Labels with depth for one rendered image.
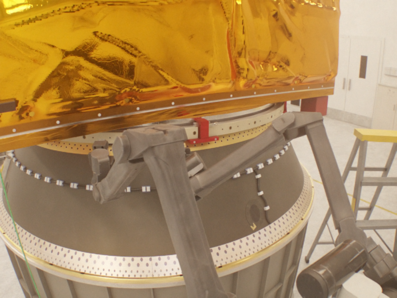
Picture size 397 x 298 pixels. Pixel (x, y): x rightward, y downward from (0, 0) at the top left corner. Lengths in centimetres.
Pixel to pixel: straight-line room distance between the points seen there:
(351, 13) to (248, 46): 781
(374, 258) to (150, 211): 85
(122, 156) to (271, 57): 112
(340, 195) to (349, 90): 823
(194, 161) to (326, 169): 39
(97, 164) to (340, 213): 70
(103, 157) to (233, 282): 86
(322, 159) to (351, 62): 817
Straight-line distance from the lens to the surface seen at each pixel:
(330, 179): 86
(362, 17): 899
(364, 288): 61
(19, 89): 104
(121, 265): 131
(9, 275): 342
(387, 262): 83
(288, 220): 161
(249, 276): 153
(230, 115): 138
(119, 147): 58
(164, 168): 50
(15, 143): 110
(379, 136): 219
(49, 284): 165
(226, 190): 135
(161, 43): 115
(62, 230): 142
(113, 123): 116
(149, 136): 50
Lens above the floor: 206
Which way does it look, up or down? 20 degrees down
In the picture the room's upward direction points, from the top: straight up
